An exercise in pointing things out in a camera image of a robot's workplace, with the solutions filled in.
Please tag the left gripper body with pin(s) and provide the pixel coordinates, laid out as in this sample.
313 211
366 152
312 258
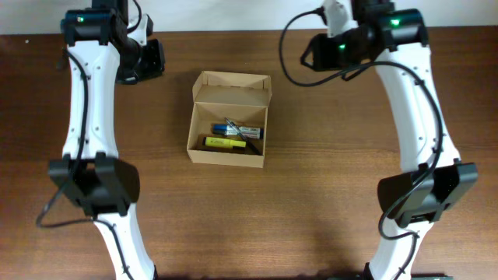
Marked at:
141 61

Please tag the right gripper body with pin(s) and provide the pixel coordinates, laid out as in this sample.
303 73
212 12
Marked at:
336 52

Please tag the brown cardboard box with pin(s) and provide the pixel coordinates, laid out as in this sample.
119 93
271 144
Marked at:
242 98

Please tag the black capped whiteboard marker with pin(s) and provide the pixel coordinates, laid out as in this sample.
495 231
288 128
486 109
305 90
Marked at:
257 134

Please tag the yellow highlighter marker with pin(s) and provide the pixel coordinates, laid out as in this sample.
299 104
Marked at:
224 143

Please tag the blue capped whiteboard marker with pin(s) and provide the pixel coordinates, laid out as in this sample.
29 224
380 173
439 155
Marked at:
219 129

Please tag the black ballpoint pen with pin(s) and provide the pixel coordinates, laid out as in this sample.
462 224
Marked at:
253 148

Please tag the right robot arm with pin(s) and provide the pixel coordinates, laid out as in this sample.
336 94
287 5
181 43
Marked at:
374 34

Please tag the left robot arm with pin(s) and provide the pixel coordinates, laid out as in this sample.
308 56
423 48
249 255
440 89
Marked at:
104 47

